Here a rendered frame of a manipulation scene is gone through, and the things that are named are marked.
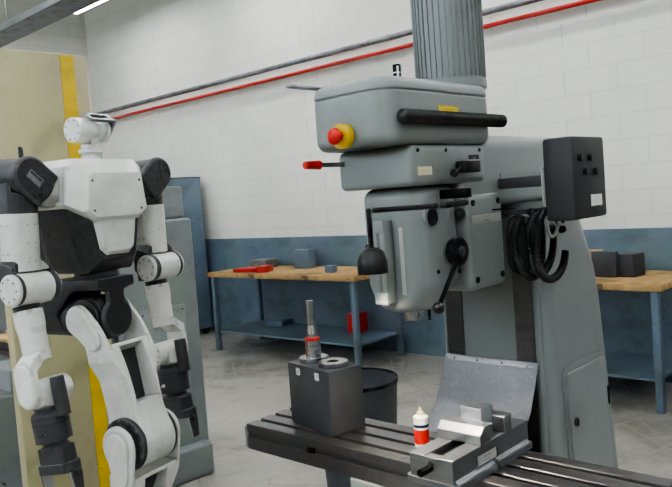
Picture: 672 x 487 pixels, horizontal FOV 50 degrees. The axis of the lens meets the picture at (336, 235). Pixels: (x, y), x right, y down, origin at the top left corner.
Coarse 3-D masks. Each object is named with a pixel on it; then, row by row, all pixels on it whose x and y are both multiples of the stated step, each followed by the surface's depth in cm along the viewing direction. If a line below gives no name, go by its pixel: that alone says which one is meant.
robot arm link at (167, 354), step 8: (160, 344) 212; (168, 344) 214; (176, 344) 213; (184, 344) 213; (160, 352) 210; (168, 352) 212; (176, 352) 213; (184, 352) 213; (160, 360) 210; (168, 360) 213; (176, 360) 215; (184, 360) 213; (160, 368) 216; (168, 368) 214; (176, 368) 214; (184, 368) 213; (160, 376) 214; (168, 376) 213; (176, 376) 213
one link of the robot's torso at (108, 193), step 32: (64, 160) 185; (96, 160) 190; (128, 160) 200; (64, 192) 182; (96, 192) 185; (128, 192) 195; (64, 224) 185; (96, 224) 187; (128, 224) 196; (64, 256) 189; (96, 256) 188; (128, 256) 197
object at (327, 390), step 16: (288, 368) 221; (304, 368) 214; (320, 368) 209; (336, 368) 207; (352, 368) 208; (304, 384) 214; (320, 384) 207; (336, 384) 205; (352, 384) 208; (304, 400) 215; (320, 400) 208; (336, 400) 205; (352, 400) 208; (304, 416) 216; (320, 416) 209; (336, 416) 205; (352, 416) 208; (336, 432) 205
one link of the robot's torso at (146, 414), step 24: (72, 312) 192; (96, 336) 188; (144, 336) 199; (96, 360) 190; (120, 360) 189; (144, 360) 198; (120, 384) 190; (144, 384) 198; (120, 408) 190; (144, 408) 190; (144, 432) 187; (168, 432) 193; (144, 456) 186
